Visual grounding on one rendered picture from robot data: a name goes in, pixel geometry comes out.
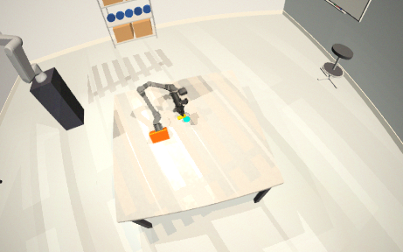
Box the yellow cylinder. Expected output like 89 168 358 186
177 114 186 120

